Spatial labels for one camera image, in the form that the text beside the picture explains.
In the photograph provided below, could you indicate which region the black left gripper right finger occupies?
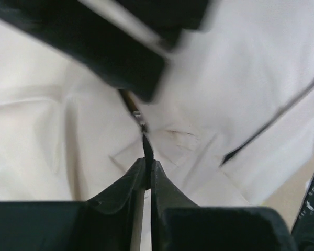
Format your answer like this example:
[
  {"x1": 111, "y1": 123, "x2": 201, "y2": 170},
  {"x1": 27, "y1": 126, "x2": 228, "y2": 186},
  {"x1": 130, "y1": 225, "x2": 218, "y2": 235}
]
[{"x1": 150, "y1": 161, "x2": 297, "y2": 251}]

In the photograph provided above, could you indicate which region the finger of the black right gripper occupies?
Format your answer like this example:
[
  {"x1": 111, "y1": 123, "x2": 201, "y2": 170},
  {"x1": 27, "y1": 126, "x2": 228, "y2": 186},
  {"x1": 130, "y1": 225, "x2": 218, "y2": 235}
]
[{"x1": 0, "y1": 1, "x2": 209, "y2": 102}]

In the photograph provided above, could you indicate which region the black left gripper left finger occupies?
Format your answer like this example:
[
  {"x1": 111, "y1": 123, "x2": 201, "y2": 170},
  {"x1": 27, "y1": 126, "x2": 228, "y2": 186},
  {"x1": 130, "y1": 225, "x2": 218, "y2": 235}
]
[{"x1": 0, "y1": 158, "x2": 145, "y2": 250}]

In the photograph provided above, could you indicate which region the cream canvas backpack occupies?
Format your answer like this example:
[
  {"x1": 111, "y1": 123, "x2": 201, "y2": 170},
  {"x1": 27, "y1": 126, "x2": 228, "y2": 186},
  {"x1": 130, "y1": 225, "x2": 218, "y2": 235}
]
[{"x1": 0, "y1": 0, "x2": 314, "y2": 251}]

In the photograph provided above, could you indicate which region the dark tale of two cities book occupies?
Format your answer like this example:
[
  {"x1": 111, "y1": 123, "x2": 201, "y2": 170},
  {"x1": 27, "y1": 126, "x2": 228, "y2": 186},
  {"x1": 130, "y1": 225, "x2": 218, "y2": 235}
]
[{"x1": 291, "y1": 175, "x2": 314, "y2": 250}]

